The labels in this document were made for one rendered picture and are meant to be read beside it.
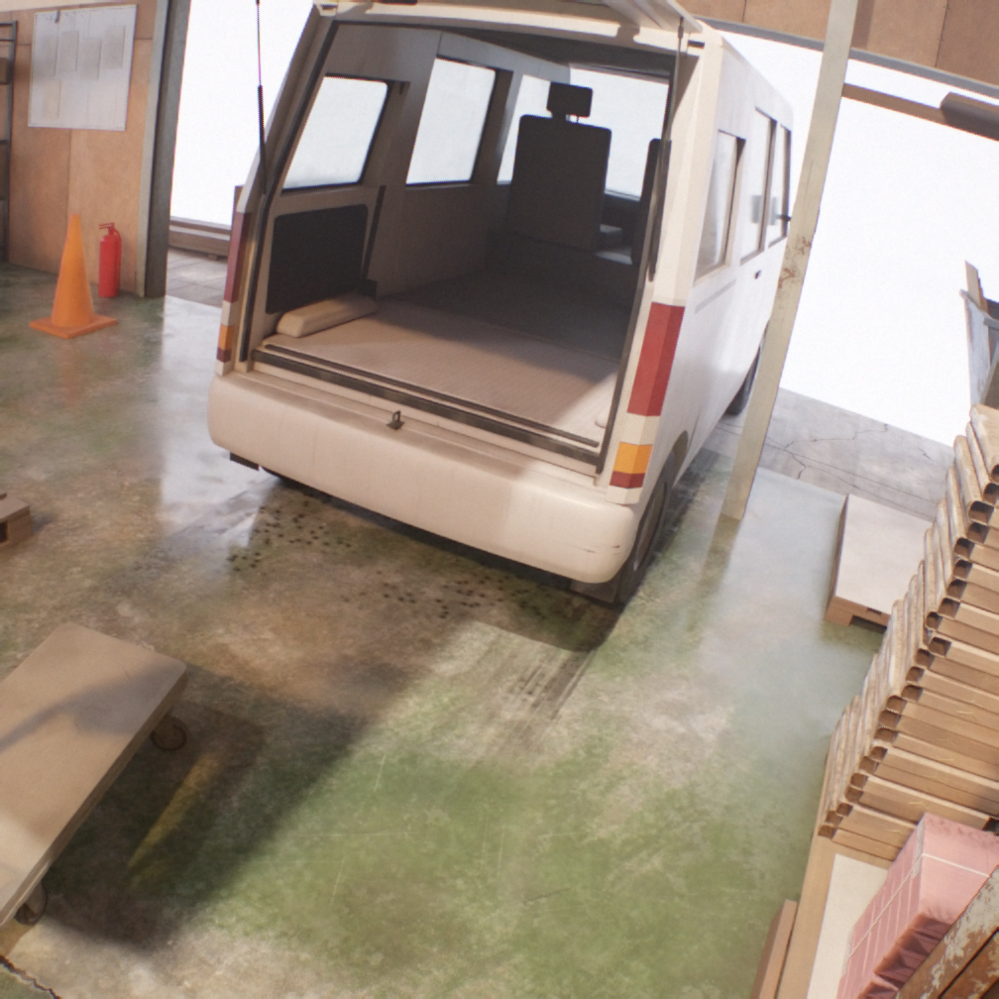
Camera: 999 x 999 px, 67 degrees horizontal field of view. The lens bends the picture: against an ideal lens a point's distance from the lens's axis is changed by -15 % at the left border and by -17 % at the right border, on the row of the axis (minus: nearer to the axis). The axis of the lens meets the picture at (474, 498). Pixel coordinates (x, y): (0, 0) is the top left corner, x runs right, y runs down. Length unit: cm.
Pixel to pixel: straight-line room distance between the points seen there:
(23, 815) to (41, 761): 16
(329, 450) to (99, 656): 96
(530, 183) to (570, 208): 24
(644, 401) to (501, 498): 47
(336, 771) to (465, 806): 32
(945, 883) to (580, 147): 349
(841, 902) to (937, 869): 44
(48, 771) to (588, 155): 345
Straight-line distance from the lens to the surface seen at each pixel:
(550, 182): 425
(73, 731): 195
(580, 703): 246
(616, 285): 415
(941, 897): 163
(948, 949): 120
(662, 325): 222
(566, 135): 421
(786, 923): 195
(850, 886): 210
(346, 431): 256
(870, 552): 366
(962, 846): 175
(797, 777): 246
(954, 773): 204
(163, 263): 603
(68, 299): 530
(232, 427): 285
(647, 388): 224
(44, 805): 180
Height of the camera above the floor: 151
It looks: 26 degrees down
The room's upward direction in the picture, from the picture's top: 9 degrees clockwise
